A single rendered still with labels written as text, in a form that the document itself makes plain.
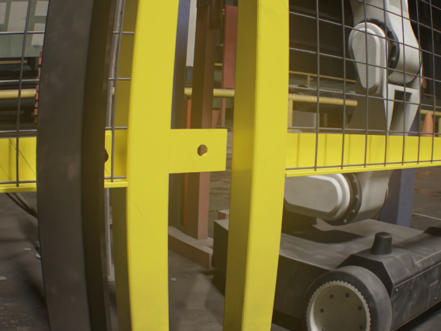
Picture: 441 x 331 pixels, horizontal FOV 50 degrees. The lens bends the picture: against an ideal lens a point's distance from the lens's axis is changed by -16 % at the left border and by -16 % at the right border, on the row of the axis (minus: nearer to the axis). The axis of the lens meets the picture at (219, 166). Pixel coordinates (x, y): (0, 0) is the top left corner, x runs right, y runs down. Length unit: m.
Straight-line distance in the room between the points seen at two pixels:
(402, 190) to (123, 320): 1.50
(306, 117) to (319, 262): 7.84
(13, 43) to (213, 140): 6.00
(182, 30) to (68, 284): 1.52
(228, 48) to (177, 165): 7.30
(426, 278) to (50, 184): 0.85
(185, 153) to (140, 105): 0.11
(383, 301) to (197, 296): 0.58
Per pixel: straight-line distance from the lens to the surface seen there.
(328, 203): 1.19
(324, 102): 5.26
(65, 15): 0.37
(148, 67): 0.56
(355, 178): 1.18
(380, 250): 0.99
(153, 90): 0.57
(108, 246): 1.40
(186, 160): 0.65
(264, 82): 0.64
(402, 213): 2.02
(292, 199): 1.26
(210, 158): 0.67
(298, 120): 9.02
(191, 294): 1.35
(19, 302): 1.24
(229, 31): 7.96
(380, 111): 1.12
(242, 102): 0.66
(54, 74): 0.36
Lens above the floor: 0.48
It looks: 7 degrees down
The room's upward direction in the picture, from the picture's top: 2 degrees clockwise
